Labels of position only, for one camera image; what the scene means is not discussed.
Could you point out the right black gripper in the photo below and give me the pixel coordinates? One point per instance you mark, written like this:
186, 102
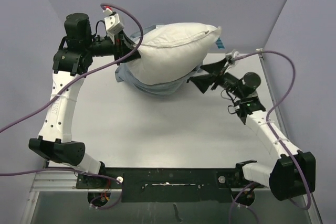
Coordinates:
203, 82

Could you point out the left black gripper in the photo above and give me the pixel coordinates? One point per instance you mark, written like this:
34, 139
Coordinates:
121, 43

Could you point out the blue pillowcase with fish print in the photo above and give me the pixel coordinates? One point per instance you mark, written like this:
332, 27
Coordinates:
123, 74

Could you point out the white pillow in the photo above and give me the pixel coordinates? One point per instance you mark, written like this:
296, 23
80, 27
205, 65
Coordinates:
172, 51

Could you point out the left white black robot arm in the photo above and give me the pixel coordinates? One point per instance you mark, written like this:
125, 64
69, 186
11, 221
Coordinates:
70, 67

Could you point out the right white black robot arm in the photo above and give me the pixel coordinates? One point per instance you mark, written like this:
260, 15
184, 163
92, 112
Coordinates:
294, 171

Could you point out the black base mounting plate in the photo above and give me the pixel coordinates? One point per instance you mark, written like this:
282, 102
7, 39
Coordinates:
176, 194

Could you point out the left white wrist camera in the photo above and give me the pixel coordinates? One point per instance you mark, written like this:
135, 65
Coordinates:
114, 24

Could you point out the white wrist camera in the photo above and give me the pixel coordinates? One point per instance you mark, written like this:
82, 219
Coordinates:
114, 24
231, 57

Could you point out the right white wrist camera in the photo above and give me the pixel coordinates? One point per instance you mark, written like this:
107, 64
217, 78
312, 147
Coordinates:
231, 57

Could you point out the aluminium frame rail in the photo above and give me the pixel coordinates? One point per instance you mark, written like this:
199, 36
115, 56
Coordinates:
58, 180

